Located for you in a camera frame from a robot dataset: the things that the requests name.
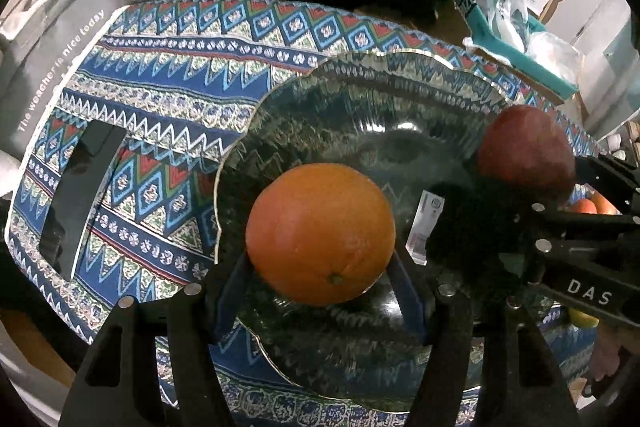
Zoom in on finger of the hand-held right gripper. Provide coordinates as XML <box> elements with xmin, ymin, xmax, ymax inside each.
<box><xmin>571</xmin><ymin>154</ymin><xmax>640</xmax><ymax>196</ymax></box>
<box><xmin>430</xmin><ymin>181</ymin><xmax>640</xmax><ymax>284</ymax></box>

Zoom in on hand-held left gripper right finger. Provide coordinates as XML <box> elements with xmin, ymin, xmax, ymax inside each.
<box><xmin>387</xmin><ymin>247</ymin><xmax>586</xmax><ymax>427</ymax></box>

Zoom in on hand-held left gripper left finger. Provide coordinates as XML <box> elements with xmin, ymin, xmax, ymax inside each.
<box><xmin>57</xmin><ymin>251</ymin><xmax>257</xmax><ymax>427</ymax></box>

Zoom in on dark red speckled apple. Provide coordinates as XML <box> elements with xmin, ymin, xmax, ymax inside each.
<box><xmin>477</xmin><ymin>104</ymin><xmax>577</xmax><ymax>202</ymax></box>

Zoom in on large orange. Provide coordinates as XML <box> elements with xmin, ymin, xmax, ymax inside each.
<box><xmin>245</xmin><ymin>163</ymin><xmax>397</xmax><ymax>307</ymax></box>

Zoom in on dark glass plate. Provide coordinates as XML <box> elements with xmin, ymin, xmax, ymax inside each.
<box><xmin>214</xmin><ymin>51</ymin><xmax>576</xmax><ymax>413</ymax></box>

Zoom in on person's right hand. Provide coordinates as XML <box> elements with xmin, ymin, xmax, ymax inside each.
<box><xmin>590</xmin><ymin>324</ymin><xmax>628</xmax><ymax>383</ymax></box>

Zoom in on white paper label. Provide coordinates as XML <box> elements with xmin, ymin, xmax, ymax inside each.
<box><xmin>406</xmin><ymin>191</ymin><xmax>446</xmax><ymax>266</ymax></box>

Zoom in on clear plastic bag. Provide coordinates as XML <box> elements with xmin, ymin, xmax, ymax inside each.
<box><xmin>524</xmin><ymin>31</ymin><xmax>585</xmax><ymax>84</ymax></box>

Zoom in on teal box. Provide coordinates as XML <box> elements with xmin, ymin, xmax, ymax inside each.
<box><xmin>452</xmin><ymin>0</ymin><xmax>582</xmax><ymax>102</ymax></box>

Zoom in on black smartphone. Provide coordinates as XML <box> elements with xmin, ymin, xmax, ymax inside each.
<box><xmin>37</xmin><ymin>119</ymin><xmax>128</xmax><ymax>280</ymax></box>

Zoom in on blue patterned tablecloth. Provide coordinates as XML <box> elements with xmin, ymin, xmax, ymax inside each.
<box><xmin>5</xmin><ymin>0</ymin><xmax>601</xmax><ymax>427</ymax></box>

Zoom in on grey printed fabric bag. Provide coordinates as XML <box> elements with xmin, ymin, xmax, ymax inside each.
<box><xmin>0</xmin><ymin>0</ymin><xmax>132</xmax><ymax>158</ymax></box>

